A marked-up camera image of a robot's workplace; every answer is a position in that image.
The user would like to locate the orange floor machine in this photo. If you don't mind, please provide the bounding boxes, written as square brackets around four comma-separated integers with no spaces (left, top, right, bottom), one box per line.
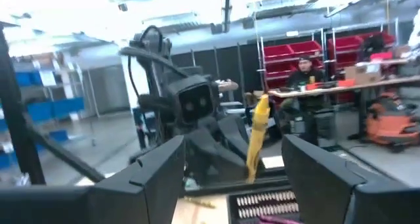
[365,91,420,152]

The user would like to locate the red storage bin shelf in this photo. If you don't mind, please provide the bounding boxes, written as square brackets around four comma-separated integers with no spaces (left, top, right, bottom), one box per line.
[259,29,398,91]

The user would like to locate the black equipment case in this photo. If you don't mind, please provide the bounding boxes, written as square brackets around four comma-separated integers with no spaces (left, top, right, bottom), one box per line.
[290,109,336,143]

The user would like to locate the cardboard box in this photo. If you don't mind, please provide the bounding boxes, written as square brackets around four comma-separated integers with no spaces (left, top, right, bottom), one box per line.
[343,62,383,86]

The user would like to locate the black slotted plastic basket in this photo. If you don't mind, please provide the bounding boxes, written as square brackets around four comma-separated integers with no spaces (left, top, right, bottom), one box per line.
[226,185,301,224]

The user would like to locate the blue storage bin shelf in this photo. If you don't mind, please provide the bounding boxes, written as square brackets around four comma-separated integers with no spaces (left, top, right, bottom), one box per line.
[0,52,87,172]

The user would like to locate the person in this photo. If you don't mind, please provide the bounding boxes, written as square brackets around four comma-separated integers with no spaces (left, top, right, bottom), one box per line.
[280,55,330,146]

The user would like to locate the pink crayon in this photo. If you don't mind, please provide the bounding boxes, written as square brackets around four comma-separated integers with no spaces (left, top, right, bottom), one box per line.
[257,215,298,224]

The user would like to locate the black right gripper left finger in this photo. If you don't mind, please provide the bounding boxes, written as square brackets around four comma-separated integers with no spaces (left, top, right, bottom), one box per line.
[0,134,187,224]

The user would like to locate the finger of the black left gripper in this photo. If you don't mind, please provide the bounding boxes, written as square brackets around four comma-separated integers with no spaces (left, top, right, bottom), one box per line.
[184,127,249,183]
[217,114,251,160]

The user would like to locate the grey metal cabinet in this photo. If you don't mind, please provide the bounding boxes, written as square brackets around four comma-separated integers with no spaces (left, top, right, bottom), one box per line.
[81,64,131,116]

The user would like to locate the long wooden work table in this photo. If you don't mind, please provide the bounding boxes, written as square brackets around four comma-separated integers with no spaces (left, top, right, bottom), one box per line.
[268,75,420,140]

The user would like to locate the yellow crayon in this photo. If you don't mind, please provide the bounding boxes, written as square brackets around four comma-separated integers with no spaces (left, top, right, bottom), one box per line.
[182,195,217,210]
[245,93,272,185]

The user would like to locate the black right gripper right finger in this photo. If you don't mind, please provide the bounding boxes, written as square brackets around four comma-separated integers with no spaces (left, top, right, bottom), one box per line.
[281,134,420,224]

